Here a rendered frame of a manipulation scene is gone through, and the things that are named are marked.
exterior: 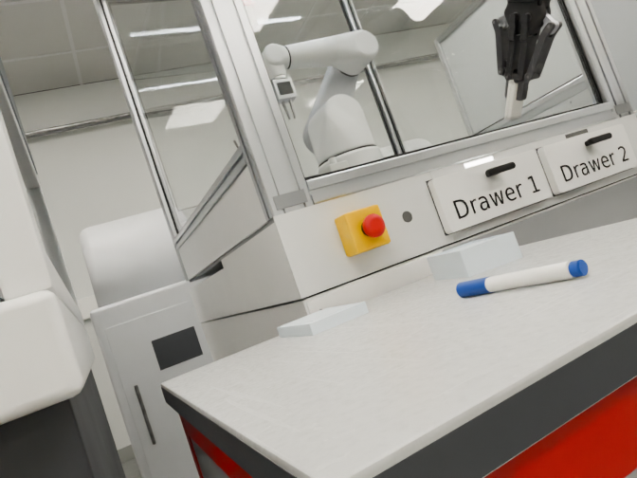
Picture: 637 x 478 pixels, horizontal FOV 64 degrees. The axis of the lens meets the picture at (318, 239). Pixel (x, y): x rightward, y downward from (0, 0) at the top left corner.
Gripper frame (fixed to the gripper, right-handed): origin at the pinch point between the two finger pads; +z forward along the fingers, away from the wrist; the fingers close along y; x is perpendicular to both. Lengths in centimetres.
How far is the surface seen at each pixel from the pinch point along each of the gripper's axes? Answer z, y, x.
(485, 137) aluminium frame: 10.2, 9.2, -3.9
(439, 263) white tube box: 16.8, -15.3, 30.7
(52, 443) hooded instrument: 18, -18, 85
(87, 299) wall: 180, 286, 77
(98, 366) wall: 223, 263, 84
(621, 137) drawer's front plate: 16.5, 3.1, -43.4
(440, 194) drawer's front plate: 16.4, 2.9, 13.9
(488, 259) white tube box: 12.8, -23.2, 29.4
